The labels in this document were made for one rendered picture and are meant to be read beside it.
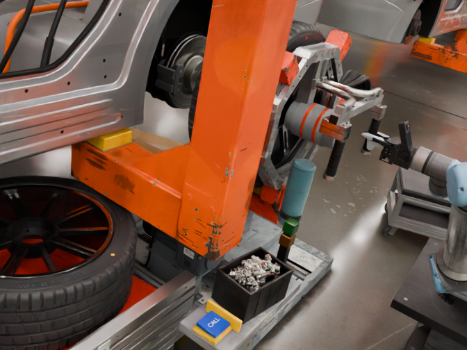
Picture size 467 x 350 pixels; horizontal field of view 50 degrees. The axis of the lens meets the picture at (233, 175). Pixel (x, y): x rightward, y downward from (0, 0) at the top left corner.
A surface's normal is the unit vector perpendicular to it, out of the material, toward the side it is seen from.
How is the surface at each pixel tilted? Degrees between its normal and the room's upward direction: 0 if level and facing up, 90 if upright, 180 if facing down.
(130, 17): 90
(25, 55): 81
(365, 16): 104
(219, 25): 90
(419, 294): 0
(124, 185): 90
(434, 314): 0
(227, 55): 90
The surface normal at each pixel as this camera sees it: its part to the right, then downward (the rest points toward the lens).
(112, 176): -0.57, 0.29
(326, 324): 0.18, -0.87
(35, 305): 0.34, 0.50
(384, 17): 0.14, 0.64
